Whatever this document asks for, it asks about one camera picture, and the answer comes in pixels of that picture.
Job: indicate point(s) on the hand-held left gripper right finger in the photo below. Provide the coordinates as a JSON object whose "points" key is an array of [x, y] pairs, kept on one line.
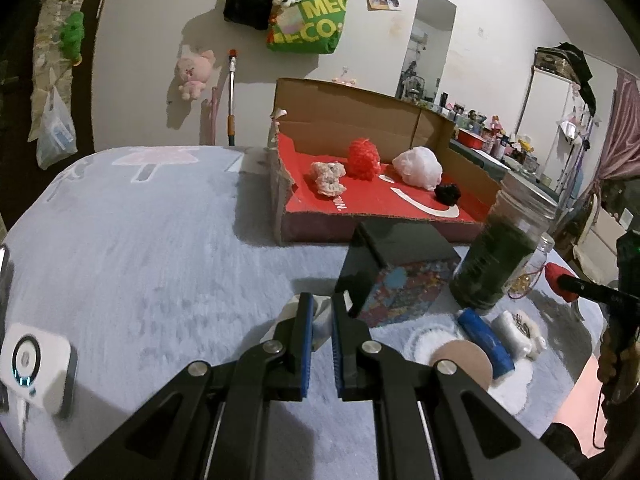
{"points": [[340, 355]]}

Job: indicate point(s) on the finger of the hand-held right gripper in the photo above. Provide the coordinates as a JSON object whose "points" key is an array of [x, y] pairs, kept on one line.
{"points": [[585, 286]]}

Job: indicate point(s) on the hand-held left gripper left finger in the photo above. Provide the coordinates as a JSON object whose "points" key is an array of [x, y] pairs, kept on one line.
{"points": [[305, 350]]}

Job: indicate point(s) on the red fuzzy cloth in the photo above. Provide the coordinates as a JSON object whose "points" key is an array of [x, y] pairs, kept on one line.
{"points": [[555, 280]]}

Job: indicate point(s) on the white cloth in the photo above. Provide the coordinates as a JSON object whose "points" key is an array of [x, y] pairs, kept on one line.
{"points": [[287, 317]]}

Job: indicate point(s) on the blue cloth roll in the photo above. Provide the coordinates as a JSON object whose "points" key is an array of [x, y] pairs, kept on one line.
{"points": [[485, 340]]}

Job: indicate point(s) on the beige powder puff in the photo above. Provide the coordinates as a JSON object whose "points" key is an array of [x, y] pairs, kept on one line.
{"points": [[460, 362]]}

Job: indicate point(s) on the black scrunchie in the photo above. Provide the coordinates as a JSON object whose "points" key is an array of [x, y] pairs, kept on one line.
{"points": [[447, 194]]}

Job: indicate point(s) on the cream scrunchie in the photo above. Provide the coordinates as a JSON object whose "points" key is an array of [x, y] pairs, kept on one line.
{"points": [[327, 179]]}

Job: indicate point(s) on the white mesh bath pouf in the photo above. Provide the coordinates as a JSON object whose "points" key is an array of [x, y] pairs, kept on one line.
{"points": [[417, 167]]}

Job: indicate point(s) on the cardboard box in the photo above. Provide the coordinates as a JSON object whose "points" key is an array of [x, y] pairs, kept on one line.
{"points": [[340, 110]]}

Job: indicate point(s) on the person's right hand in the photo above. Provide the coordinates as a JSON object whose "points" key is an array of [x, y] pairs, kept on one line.
{"points": [[612, 357]]}

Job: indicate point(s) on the small clear plastic jar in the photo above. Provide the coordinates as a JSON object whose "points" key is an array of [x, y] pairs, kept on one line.
{"points": [[535, 270]]}

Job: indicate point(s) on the glass jar with dark contents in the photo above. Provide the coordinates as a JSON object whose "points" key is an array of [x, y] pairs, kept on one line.
{"points": [[495, 255]]}

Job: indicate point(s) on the pink cloth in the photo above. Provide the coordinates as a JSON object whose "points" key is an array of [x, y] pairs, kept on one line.
{"points": [[575, 405]]}

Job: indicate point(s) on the black colourful printed box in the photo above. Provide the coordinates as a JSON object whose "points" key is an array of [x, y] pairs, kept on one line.
{"points": [[395, 245]]}

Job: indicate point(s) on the pink curtain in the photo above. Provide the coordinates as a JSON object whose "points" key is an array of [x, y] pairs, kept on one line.
{"points": [[622, 125]]}

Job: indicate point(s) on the table with dark green cloth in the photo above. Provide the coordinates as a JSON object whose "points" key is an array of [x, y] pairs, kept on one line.
{"points": [[480, 159]]}

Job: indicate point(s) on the group of bottles and boxes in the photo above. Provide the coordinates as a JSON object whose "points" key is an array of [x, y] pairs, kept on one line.
{"points": [[500, 137]]}

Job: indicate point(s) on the light blue blanket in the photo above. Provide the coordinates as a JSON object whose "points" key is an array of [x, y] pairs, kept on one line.
{"points": [[150, 260]]}

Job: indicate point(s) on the white refrigerator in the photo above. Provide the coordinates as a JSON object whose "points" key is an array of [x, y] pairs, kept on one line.
{"points": [[545, 110]]}

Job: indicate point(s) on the dark hanging clothing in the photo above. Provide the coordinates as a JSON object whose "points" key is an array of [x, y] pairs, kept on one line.
{"points": [[582, 75]]}

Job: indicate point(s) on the bag on wardrobe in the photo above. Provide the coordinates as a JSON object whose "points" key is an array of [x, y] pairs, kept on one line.
{"points": [[550, 62]]}

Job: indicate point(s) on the metal pole orange grip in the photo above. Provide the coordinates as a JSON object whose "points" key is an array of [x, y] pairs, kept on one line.
{"points": [[232, 95]]}

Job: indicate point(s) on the white electronic device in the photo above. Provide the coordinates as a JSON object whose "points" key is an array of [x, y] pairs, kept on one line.
{"points": [[40, 365]]}

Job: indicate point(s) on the pink bear plush toy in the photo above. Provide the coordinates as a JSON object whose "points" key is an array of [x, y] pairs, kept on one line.
{"points": [[192, 72]]}

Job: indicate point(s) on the green tote bag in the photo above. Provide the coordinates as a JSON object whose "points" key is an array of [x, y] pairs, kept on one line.
{"points": [[310, 25]]}

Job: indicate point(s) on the clear plastic bag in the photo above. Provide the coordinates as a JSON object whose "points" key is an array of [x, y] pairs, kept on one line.
{"points": [[55, 132]]}

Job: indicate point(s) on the dark brown door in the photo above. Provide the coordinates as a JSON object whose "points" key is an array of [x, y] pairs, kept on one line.
{"points": [[15, 110]]}

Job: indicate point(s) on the green plush toy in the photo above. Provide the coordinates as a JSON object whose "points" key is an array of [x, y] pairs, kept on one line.
{"points": [[72, 35]]}

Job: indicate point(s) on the beige hanging organizer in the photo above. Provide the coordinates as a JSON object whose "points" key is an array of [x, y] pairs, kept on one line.
{"points": [[45, 50]]}

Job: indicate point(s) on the wall mirror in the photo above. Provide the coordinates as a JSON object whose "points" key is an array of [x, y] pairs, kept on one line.
{"points": [[432, 20]]}

